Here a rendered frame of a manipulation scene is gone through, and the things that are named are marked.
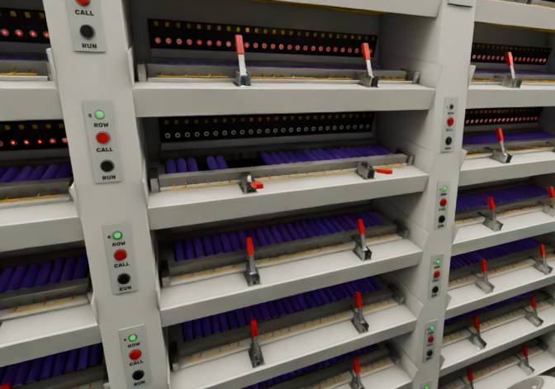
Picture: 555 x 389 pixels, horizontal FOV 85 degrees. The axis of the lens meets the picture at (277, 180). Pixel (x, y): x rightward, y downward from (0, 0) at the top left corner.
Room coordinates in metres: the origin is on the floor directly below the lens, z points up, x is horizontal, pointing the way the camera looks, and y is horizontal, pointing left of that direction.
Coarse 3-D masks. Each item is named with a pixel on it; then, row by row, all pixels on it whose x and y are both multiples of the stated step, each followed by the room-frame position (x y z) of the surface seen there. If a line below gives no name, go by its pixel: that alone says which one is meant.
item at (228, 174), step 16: (320, 160) 0.66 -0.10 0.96; (336, 160) 0.67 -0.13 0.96; (352, 160) 0.67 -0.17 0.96; (368, 160) 0.69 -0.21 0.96; (384, 160) 0.70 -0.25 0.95; (400, 160) 0.72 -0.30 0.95; (160, 176) 0.54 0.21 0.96; (176, 176) 0.55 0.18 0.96; (192, 176) 0.55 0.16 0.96; (208, 176) 0.56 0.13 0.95; (224, 176) 0.57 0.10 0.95; (240, 176) 0.59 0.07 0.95; (256, 176) 0.60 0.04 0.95; (272, 176) 0.61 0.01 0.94; (304, 176) 0.62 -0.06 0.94
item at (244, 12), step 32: (0, 0) 0.60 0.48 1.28; (32, 0) 0.61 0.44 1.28; (160, 0) 0.69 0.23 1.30; (192, 0) 0.71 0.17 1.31; (224, 0) 0.73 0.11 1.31; (352, 32) 0.85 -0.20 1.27; (480, 32) 1.01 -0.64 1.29; (512, 32) 1.06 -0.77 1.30; (544, 32) 1.11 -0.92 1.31; (0, 160) 0.58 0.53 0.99
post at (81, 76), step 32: (64, 0) 0.46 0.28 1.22; (128, 0) 0.66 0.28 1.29; (64, 32) 0.45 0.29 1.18; (128, 32) 0.56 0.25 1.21; (64, 64) 0.45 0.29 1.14; (96, 64) 0.47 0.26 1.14; (64, 96) 0.45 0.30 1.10; (96, 96) 0.46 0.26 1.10; (128, 96) 0.48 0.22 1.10; (128, 128) 0.48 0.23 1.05; (128, 160) 0.47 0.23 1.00; (96, 192) 0.46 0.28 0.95; (128, 192) 0.47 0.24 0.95; (96, 224) 0.45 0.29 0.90; (96, 256) 0.45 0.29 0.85; (96, 288) 0.45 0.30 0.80; (128, 320) 0.46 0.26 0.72; (160, 320) 0.49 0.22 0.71; (160, 352) 0.48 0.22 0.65; (160, 384) 0.48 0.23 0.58
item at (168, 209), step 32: (416, 160) 0.72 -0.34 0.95; (160, 192) 0.53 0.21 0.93; (192, 192) 0.54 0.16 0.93; (224, 192) 0.55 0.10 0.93; (288, 192) 0.57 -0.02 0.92; (320, 192) 0.60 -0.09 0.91; (352, 192) 0.62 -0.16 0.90; (384, 192) 0.66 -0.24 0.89; (160, 224) 0.50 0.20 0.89; (192, 224) 0.52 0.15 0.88
